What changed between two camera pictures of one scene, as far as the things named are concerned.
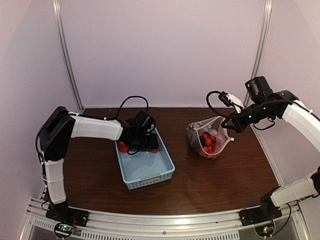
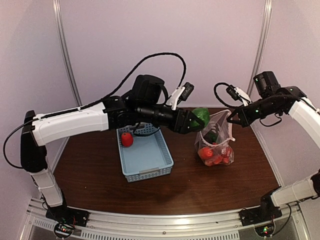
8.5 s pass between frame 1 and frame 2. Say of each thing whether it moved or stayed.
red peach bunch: moved
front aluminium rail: stayed
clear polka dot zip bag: moved
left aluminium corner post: stayed
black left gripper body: moved
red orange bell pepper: moved
